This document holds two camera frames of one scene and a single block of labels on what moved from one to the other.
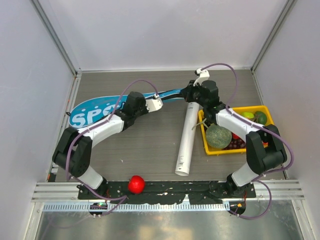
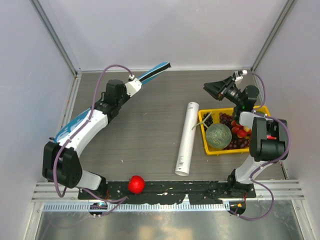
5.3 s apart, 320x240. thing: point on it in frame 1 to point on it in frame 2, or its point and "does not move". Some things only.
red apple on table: [136, 184] does not move
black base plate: [165, 192] does not move
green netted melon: [218, 137] does not move
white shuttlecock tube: [184, 161] does not move
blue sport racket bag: [100, 109] to [142, 79]
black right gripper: [188, 91] to [219, 89]
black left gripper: [143, 103] to [124, 91]
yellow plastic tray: [209, 150] does not move
